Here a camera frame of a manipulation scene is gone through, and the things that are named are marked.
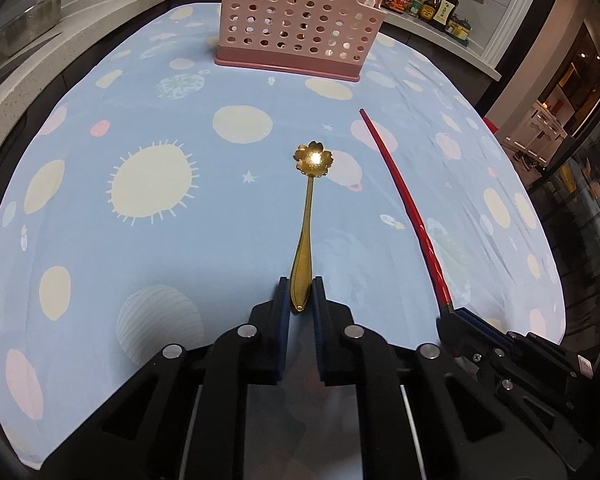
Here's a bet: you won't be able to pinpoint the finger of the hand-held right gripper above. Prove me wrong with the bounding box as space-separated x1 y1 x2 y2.
437 312 476 358
455 308 511 351

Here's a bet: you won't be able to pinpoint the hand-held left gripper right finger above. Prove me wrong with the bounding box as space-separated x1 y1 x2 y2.
310 276 596 480

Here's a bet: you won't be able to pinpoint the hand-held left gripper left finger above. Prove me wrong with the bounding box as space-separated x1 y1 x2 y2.
42 276 291 480

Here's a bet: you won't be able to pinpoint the gold flower spoon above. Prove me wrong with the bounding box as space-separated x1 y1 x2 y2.
289 141 334 314

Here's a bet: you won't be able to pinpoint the red chopstick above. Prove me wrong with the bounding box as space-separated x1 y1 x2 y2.
359 108 453 313

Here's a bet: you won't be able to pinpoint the pink perforated utensil basket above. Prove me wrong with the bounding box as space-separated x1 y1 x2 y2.
214 0 388 83

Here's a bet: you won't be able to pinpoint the blue printed tablecloth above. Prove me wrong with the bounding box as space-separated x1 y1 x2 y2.
0 2 568 471

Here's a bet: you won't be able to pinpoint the white cabinet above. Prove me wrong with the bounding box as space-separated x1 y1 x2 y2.
510 100 568 161

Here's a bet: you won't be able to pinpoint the small jars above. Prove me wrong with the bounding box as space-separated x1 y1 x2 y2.
447 15 473 40

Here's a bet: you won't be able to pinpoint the dark soy sauce bottle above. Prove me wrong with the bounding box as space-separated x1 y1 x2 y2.
437 0 461 30

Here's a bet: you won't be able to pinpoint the brown sauce bottle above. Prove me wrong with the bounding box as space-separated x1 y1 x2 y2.
420 0 447 26

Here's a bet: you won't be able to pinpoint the white stone countertop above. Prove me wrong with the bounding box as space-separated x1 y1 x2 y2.
0 0 501 136

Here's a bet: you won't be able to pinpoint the metal colander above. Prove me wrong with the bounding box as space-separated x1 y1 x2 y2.
0 0 66 56

